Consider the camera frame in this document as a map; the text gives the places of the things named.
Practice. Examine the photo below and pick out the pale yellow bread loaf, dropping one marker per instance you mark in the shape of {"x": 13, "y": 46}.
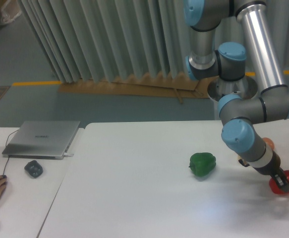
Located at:
{"x": 242, "y": 161}

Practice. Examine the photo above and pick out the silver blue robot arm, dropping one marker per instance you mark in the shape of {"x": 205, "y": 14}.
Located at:
{"x": 231, "y": 62}

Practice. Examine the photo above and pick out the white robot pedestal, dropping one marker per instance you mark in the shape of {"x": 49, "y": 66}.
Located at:
{"x": 214, "y": 99}

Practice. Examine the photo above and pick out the silver laptop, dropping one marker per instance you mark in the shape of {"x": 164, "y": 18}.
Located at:
{"x": 42, "y": 139}

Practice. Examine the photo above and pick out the red bell pepper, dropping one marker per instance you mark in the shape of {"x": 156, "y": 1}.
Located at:
{"x": 282, "y": 187}

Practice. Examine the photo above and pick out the brown cardboard sheet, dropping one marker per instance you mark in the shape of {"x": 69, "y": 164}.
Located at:
{"x": 180, "y": 87}

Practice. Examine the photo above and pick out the white usb plug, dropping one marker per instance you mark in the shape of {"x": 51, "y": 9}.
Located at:
{"x": 68, "y": 155}

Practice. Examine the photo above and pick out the grey pleated curtain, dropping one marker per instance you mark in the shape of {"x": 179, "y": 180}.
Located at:
{"x": 110, "y": 39}

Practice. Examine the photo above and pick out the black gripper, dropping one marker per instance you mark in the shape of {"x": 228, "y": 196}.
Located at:
{"x": 270, "y": 165}

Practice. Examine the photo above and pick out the orange egg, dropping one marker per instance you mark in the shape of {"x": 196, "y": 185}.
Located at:
{"x": 269, "y": 142}

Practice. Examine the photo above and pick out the black round controller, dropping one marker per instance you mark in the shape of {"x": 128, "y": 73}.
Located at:
{"x": 34, "y": 169}

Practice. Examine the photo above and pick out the green bell pepper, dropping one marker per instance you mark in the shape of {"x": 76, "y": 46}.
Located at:
{"x": 201, "y": 164}

